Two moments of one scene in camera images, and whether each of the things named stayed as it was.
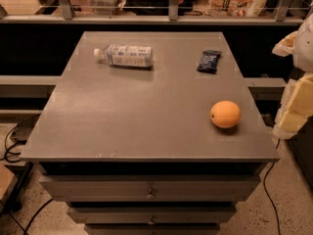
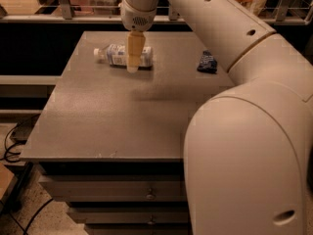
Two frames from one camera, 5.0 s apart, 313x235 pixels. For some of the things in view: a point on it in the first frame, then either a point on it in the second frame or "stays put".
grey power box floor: (23, 128) stays put
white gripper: (305, 51) to (138, 20)
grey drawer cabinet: (152, 133) stays put
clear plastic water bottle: (126, 55) stays put
